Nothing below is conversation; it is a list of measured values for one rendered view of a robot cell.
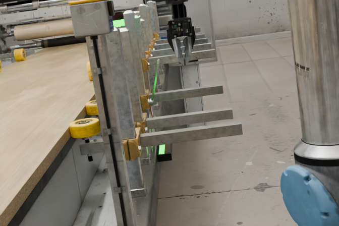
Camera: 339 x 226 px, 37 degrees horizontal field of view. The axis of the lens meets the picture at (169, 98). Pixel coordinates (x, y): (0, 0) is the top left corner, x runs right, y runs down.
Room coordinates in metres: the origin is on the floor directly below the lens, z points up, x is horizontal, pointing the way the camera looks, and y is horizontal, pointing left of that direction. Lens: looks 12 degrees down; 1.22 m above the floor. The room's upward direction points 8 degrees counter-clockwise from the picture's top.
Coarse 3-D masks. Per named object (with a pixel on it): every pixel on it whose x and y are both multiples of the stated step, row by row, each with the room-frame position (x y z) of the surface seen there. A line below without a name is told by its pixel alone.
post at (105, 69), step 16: (96, 48) 1.00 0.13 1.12; (96, 64) 1.01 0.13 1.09; (96, 80) 1.01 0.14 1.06; (112, 80) 1.04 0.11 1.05; (96, 96) 1.01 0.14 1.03; (112, 96) 1.01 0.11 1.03; (112, 112) 1.01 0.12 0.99; (112, 128) 1.01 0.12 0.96; (112, 144) 1.00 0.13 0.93; (112, 160) 1.01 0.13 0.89; (112, 176) 1.01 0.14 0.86; (112, 192) 1.01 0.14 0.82; (128, 192) 1.01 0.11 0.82; (128, 208) 1.01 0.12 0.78; (128, 224) 1.01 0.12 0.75
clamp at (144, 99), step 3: (147, 90) 1.85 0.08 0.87; (147, 93) 1.79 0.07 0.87; (141, 96) 1.75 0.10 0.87; (144, 96) 1.76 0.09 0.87; (147, 96) 1.76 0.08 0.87; (141, 99) 1.74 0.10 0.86; (144, 99) 1.74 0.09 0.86; (147, 99) 1.76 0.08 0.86; (141, 102) 1.74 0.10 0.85; (144, 102) 1.74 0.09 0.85; (147, 102) 1.74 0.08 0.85; (141, 105) 1.76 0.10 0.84; (144, 105) 1.74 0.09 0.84; (147, 105) 1.74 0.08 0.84; (144, 108) 1.74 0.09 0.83; (147, 108) 1.76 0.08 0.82
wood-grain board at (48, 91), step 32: (32, 64) 3.05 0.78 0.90; (64, 64) 2.81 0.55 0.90; (0, 96) 2.00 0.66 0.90; (32, 96) 1.89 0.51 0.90; (64, 96) 1.79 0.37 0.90; (0, 128) 1.42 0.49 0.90; (32, 128) 1.36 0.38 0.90; (64, 128) 1.31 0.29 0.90; (0, 160) 1.09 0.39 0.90; (32, 160) 1.06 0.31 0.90; (0, 192) 0.89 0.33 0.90; (0, 224) 0.77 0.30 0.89
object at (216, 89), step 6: (174, 90) 1.83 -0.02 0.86; (180, 90) 1.81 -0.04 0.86; (186, 90) 1.80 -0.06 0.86; (192, 90) 1.80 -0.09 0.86; (198, 90) 1.80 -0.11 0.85; (204, 90) 1.80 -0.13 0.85; (210, 90) 1.80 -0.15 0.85; (216, 90) 1.80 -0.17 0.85; (222, 90) 1.80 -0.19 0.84; (150, 96) 1.81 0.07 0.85; (156, 96) 1.81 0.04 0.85; (162, 96) 1.81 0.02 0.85; (168, 96) 1.81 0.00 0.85; (174, 96) 1.81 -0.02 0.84; (180, 96) 1.81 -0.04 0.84; (186, 96) 1.80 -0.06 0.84; (192, 96) 1.80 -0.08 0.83; (198, 96) 1.80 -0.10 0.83
